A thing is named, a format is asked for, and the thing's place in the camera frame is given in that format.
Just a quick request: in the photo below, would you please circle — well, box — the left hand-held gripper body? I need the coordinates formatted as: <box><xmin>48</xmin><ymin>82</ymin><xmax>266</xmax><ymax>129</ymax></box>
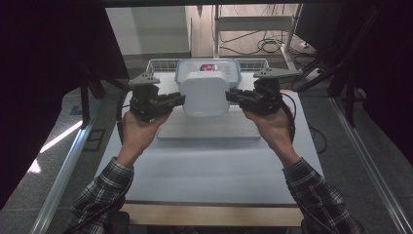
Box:
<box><xmin>128</xmin><ymin>72</ymin><xmax>170</xmax><ymax>124</ymax></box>

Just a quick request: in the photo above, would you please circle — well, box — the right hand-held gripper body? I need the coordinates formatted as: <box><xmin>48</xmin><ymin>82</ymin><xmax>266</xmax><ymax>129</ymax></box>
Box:
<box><xmin>248</xmin><ymin>66</ymin><xmax>304</xmax><ymax>117</ymax></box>

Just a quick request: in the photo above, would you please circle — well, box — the clear lidded container red label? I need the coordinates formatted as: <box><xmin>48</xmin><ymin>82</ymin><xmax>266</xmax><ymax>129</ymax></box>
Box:
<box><xmin>174</xmin><ymin>58</ymin><xmax>244</xmax><ymax>90</ymax></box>

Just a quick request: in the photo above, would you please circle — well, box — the small translucent white container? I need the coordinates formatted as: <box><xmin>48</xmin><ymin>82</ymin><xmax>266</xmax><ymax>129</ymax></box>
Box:
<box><xmin>179</xmin><ymin>70</ymin><xmax>232</xmax><ymax>118</ymax></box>

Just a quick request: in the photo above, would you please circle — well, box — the white two-tier wire rack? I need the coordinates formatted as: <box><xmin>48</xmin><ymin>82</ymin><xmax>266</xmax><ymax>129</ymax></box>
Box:
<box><xmin>141</xmin><ymin>58</ymin><xmax>276</xmax><ymax>141</ymax></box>

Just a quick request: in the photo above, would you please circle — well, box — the person's left hand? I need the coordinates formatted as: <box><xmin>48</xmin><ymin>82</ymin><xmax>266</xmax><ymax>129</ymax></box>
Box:
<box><xmin>116</xmin><ymin>110</ymin><xmax>172</xmax><ymax>168</ymax></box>

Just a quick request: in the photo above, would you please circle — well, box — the person's right hand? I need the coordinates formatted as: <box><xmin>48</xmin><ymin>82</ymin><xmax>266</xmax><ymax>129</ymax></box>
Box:
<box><xmin>243</xmin><ymin>107</ymin><xmax>302</xmax><ymax>169</ymax></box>

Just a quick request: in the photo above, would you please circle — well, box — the white power strip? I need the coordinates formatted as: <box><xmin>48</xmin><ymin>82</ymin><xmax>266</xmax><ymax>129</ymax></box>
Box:
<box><xmin>304</xmin><ymin>67</ymin><xmax>323</xmax><ymax>82</ymax></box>

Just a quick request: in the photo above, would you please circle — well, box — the black metal stand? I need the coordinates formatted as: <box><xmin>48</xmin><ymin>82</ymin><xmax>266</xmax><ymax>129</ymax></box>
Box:
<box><xmin>78</xmin><ymin>62</ymin><xmax>132</xmax><ymax>129</ymax></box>
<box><xmin>293</xmin><ymin>48</ymin><xmax>366</xmax><ymax>129</ymax></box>

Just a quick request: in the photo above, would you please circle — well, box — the white cabinet panel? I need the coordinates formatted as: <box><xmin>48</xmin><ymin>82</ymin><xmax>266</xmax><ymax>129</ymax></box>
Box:
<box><xmin>104</xmin><ymin>5</ymin><xmax>192</xmax><ymax>57</ymax></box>

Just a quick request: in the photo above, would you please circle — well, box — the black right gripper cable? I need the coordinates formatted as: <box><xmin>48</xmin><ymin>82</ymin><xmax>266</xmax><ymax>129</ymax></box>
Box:
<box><xmin>279</xmin><ymin>92</ymin><xmax>298</xmax><ymax>144</ymax></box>

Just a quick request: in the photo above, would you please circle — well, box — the black floor cable bundle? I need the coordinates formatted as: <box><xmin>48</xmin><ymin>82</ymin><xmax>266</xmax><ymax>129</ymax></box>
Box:
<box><xmin>219</xmin><ymin>29</ymin><xmax>295</xmax><ymax>57</ymax></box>

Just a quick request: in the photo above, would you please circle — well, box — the thin black floor cable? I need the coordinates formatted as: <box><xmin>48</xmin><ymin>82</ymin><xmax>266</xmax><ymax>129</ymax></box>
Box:
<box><xmin>307</xmin><ymin>124</ymin><xmax>328</xmax><ymax>155</ymax></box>

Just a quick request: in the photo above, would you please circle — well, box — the white metal desk frame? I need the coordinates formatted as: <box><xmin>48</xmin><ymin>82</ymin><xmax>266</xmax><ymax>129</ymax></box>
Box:
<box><xmin>211</xmin><ymin>3</ymin><xmax>304</xmax><ymax>74</ymax></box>

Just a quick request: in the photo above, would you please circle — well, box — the aluminium floor rail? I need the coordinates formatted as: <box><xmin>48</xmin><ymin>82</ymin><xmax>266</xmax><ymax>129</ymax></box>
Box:
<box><xmin>29</xmin><ymin>98</ymin><xmax>101</xmax><ymax>234</ymax></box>
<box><xmin>328</xmin><ymin>97</ymin><xmax>413</xmax><ymax>234</ymax></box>

